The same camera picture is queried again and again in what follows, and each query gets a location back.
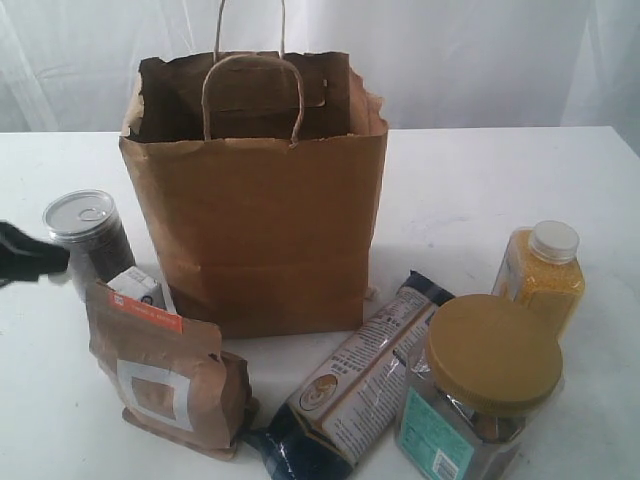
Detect clear can dark seeds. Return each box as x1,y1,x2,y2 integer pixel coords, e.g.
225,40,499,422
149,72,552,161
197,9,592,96
43,189,135,300

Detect yellow grain plastic bottle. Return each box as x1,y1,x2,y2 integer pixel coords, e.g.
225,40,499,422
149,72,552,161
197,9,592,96
492,220,585,339

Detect brown paper bag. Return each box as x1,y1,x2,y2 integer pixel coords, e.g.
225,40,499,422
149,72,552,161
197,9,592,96
118,0,389,340

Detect small white carton box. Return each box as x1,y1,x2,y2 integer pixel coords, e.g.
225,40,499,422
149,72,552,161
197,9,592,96
107,266,166,316

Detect white curtain backdrop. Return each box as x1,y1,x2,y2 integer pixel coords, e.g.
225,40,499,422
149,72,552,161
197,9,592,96
1,1,639,135

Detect brown kraft pouch orange label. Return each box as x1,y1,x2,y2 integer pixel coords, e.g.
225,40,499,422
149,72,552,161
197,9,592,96
86,283,259,461

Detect dark blue biscuit packet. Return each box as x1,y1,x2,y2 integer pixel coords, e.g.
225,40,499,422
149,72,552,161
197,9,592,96
243,271,454,479

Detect gold lid plastic jar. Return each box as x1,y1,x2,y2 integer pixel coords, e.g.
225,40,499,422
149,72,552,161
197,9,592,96
395,294,563,479

